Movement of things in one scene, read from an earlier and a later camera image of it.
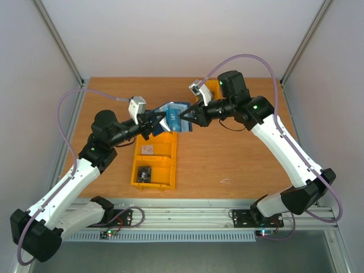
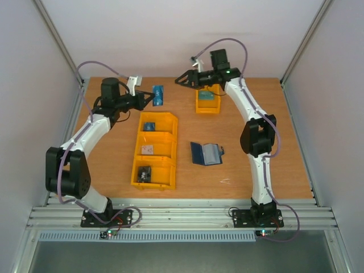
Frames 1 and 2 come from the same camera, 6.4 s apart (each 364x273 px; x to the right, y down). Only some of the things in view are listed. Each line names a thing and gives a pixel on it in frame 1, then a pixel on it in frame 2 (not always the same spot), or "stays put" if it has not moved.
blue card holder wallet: (172, 121) -> (206, 154)
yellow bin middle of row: (164, 144) stays put
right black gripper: (201, 114) -> (195, 78)
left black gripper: (148, 120) -> (142, 103)
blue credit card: (173, 119) -> (158, 92)
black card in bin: (144, 174) stays put
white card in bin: (147, 149) stays put
